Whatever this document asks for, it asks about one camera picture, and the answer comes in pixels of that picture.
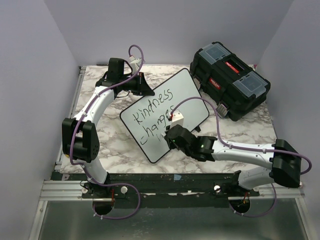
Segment white framed whiteboard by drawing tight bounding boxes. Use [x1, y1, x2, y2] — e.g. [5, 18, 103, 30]
[119, 68, 201, 163]

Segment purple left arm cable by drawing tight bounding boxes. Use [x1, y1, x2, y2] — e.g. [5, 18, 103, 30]
[69, 44, 141, 221]

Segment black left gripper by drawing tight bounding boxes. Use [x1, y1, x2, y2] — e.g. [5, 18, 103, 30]
[119, 72, 155, 96]

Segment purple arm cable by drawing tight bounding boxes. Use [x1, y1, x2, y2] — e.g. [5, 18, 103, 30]
[169, 96, 313, 218]
[69, 44, 141, 221]

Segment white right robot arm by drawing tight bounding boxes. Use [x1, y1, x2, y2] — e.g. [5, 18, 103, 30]
[164, 125, 302, 196]

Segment aluminium frame rail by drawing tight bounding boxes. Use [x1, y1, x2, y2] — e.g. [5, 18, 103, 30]
[37, 65, 87, 201]

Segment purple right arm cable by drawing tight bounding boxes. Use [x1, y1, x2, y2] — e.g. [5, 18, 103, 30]
[169, 96, 313, 218]

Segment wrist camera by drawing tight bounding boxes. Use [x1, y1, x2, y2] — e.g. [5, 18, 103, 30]
[169, 110, 184, 129]
[129, 55, 142, 74]

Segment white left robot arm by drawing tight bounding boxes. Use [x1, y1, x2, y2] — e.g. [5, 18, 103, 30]
[62, 55, 155, 198]

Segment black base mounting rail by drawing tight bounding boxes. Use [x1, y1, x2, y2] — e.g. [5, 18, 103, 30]
[43, 173, 259, 209]

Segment black red toolbox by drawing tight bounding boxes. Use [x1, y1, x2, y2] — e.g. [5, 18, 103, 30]
[189, 41, 271, 122]

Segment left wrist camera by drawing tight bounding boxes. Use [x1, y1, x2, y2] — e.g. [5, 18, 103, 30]
[129, 55, 142, 74]

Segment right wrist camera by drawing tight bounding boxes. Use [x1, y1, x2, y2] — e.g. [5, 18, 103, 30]
[169, 110, 184, 129]

